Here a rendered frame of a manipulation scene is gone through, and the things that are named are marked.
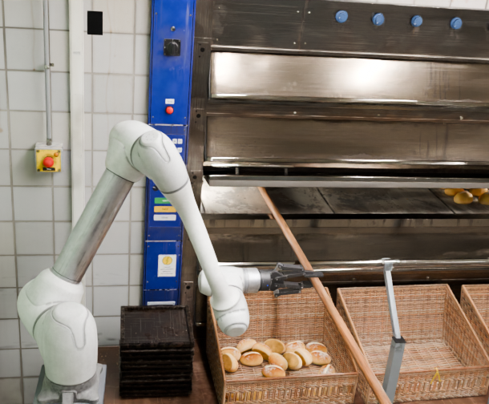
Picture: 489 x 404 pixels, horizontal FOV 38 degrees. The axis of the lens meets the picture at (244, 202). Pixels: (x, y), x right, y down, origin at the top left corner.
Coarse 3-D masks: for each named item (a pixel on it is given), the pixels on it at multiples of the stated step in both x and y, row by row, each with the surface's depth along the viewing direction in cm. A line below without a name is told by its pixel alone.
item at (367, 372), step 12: (264, 192) 320; (276, 216) 298; (288, 228) 287; (288, 240) 280; (300, 252) 268; (324, 300) 239; (336, 312) 232; (336, 324) 227; (348, 336) 219; (348, 348) 217; (360, 360) 209; (372, 372) 204; (372, 384) 199; (384, 396) 194
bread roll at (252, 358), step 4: (248, 352) 303; (252, 352) 303; (256, 352) 303; (244, 356) 301; (248, 356) 301; (252, 356) 301; (256, 356) 302; (260, 356) 303; (240, 360) 302; (244, 360) 301; (248, 360) 301; (252, 360) 301; (256, 360) 301; (260, 360) 302; (244, 364) 301; (248, 364) 301; (252, 364) 301; (256, 364) 301
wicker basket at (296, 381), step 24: (312, 288) 316; (264, 312) 313; (288, 312) 315; (312, 312) 318; (216, 336) 287; (264, 336) 315; (288, 336) 318; (312, 336) 320; (336, 336) 305; (216, 360) 286; (264, 360) 307; (336, 360) 305; (216, 384) 286; (240, 384) 271; (264, 384) 274; (288, 384) 276; (312, 384) 279; (336, 384) 281
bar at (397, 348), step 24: (240, 264) 265; (264, 264) 266; (288, 264) 268; (312, 264) 270; (336, 264) 272; (360, 264) 274; (384, 264) 276; (408, 264) 278; (432, 264) 280; (456, 264) 282; (480, 264) 284; (384, 384) 275
